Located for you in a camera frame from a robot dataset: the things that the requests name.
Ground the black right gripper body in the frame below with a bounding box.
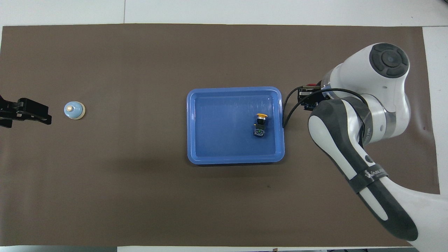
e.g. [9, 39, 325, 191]
[313, 80, 332, 105]

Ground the light blue call bell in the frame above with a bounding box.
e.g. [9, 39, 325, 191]
[64, 101, 86, 120]

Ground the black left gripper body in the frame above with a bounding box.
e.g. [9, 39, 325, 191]
[0, 94, 23, 128]

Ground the red push button switch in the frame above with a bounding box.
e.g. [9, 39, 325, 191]
[303, 83, 316, 112]

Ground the yellow push button switch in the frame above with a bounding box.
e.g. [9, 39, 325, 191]
[253, 113, 268, 138]

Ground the blue plastic tray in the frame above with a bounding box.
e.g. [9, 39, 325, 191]
[187, 86, 285, 165]

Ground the brown table mat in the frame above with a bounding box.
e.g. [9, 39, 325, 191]
[0, 23, 447, 247]

